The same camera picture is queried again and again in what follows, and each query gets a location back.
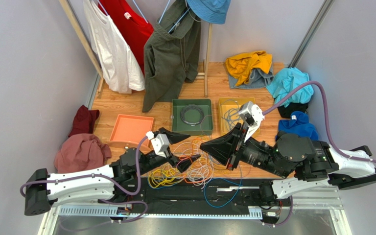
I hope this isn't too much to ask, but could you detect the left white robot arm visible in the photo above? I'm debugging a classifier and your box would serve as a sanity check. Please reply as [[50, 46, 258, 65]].
[[20, 128, 201, 216]]

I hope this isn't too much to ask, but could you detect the orange cable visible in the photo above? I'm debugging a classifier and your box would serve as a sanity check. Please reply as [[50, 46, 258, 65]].
[[175, 137, 218, 185]]

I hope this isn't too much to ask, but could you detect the yellow cable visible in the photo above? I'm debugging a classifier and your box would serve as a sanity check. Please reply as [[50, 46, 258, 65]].
[[147, 143, 208, 189]]

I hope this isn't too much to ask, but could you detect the grey-blue garment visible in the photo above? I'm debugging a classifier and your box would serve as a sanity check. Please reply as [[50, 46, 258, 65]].
[[228, 67, 275, 90]]

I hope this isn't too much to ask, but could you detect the cyan garment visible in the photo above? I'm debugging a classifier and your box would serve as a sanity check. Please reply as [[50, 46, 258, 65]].
[[266, 68, 314, 107]]

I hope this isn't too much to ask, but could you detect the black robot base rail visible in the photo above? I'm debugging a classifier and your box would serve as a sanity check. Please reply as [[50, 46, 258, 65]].
[[47, 177, 345, 226]]

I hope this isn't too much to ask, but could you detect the royal blue garment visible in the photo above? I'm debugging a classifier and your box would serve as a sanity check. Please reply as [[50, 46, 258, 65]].
[[278, 111, 319, 141]]

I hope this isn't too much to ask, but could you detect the orange plastic tray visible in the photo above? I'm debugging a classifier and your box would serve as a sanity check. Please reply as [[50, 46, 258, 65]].
[[108, 114, 154, 149]]

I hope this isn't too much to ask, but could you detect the aluminium corner post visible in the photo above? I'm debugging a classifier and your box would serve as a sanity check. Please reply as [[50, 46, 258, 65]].
[[288, 0, 335, 68]]

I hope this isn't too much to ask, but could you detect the yellow garment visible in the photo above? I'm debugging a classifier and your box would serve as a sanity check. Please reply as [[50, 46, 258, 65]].
[[225, 50, 273, 86]]

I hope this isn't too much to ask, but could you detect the white cable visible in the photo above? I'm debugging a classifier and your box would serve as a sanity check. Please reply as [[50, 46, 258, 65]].
[[171, 137, 221, 189]]

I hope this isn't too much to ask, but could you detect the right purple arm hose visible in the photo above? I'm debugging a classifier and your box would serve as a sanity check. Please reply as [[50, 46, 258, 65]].
[[262, 80, 376, 227]]

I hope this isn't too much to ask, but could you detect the green plastic tray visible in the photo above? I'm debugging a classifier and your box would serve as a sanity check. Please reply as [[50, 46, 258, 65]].
[[172, 98, 213, 136]]

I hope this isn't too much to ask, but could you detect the wooden clothes rack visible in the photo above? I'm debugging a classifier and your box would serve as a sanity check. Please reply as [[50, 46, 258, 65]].
[[59, 0, 213, 100]]

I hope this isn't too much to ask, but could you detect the white tank top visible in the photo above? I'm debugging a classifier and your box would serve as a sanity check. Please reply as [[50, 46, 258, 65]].
[[83, 0, 145, 94]]

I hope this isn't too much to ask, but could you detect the grey-blue cable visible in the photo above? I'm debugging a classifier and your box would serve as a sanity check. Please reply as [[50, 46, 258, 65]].
[[220, 99, 246, 129]]

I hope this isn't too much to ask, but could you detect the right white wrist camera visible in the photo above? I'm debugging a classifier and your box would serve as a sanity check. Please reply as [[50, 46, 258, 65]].
[[238, 101, 265, 142]]

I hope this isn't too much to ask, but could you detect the blue bucket hat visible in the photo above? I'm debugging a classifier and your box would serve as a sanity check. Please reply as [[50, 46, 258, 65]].
[[187, 0, 231, 24]]

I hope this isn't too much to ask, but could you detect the olive green jacket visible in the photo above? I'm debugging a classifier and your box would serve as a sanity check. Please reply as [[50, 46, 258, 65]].
[[142, 0, 202, 113]]

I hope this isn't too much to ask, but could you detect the red t-shirt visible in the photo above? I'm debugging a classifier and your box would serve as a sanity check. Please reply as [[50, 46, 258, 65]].
[[99, 0, 153, 72]]

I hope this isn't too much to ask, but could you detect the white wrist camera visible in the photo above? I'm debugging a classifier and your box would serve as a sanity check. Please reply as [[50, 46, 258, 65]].
[[145, 131, 170, 158], [238, 101, 265, 142]]

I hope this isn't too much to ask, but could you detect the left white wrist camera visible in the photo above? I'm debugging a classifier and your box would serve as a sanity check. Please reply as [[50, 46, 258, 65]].
[[145, 131, 170, 158]]

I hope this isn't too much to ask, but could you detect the dark red garment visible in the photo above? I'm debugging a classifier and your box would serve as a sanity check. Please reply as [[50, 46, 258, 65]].
[[68, 105, 100, 137]]

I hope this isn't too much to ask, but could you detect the blue cable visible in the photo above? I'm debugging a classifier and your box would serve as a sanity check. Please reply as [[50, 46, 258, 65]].
[[203, 177, 244, 209]]

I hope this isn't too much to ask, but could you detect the dusty pink garment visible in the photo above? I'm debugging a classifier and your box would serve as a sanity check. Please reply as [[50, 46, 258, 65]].
[[54, 134, 112, 173]]

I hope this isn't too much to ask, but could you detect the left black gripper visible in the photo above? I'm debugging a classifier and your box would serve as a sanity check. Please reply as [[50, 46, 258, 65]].
[[136, 128, 200, 176]]

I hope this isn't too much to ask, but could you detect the black coiled cable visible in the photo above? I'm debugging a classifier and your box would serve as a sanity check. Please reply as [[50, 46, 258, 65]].
[[179, 104, 205, 126]]

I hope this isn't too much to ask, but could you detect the yellow plastic tray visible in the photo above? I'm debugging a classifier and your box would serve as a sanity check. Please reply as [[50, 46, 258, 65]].
[[218, 97, 256, 134]]

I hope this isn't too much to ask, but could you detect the black garment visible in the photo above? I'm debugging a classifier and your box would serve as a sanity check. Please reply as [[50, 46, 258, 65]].
[[277, 103, 308, 118]]

